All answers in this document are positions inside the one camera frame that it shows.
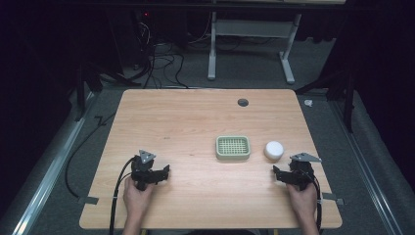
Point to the small white floor scrap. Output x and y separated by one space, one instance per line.
308 103

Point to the grey table edge bracket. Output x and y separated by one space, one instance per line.
88 200
332 198

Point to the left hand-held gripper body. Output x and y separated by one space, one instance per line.
143 169

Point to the white metal desk frame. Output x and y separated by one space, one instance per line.
251 28

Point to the person's right hand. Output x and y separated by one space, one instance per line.
301 202

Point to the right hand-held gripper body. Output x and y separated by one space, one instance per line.
301 171

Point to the aluminium floor rail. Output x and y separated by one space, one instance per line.
49 169
365 163

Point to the green slotted soap dish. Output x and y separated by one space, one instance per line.
233 148

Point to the black metal stand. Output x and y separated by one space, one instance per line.
349 98
81 94

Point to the round white soap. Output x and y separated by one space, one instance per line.
273 150

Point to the person's left hand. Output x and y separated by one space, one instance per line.
137 199

